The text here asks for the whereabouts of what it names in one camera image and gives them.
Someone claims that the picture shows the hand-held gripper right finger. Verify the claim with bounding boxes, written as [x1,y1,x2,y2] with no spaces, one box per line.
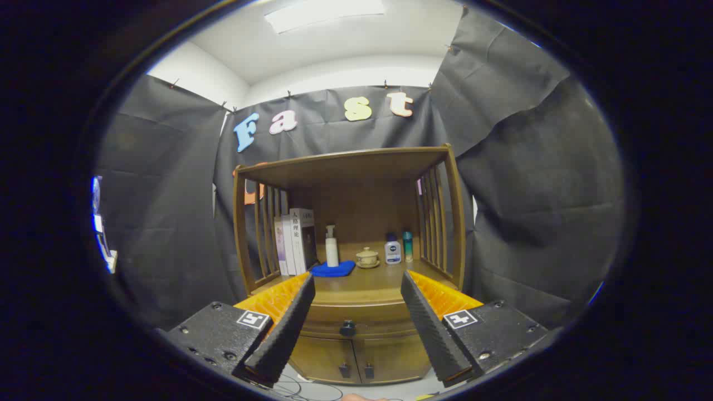
[401,271,549,389]

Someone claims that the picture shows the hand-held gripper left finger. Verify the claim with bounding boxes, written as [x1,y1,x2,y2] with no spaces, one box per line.
[167,272,316,389]

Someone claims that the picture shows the wooden drawer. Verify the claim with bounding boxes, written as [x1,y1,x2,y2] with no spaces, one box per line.
[301,302,424,340]

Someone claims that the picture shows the wooden cabinet door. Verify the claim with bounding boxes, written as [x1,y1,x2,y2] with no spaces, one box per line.
[290,335,363,385]
[356,333,432,385]

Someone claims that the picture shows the wooden countertop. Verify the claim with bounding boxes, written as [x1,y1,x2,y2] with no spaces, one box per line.
[251,239,455,306]

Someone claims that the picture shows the wooden cabinet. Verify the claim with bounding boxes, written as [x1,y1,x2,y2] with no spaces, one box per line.
[232,144,466,386]

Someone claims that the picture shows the blue folded cloth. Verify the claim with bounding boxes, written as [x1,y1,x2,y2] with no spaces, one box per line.
[310,260,356,278]

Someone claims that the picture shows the thin white book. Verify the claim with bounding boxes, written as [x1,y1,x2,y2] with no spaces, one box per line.
[281,214,296,276]

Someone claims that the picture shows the pale purple book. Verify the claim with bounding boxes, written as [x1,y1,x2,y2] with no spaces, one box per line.
[274,216,289,276]

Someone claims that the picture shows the white lotion bottle blue cap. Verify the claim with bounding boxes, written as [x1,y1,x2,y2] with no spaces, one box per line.
[384,232,402,265]

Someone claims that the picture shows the white pump bottle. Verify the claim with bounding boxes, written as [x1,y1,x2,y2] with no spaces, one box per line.
[325,224,340,268]

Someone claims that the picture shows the white book with dark cover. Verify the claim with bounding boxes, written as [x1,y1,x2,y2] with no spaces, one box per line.
[289,208,318,275]

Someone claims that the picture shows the beige lidded teacup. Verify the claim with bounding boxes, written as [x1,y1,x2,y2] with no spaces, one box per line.
[355,247,381,270]

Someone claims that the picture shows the distant bright screen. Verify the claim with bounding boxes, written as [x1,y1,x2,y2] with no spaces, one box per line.
[91,175,119,275]

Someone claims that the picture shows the ceiling light panel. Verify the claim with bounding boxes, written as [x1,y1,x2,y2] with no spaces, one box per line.
[264,0,386,34]

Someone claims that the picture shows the black floor cables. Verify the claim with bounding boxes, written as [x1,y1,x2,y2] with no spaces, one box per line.
[262,373,346,401]

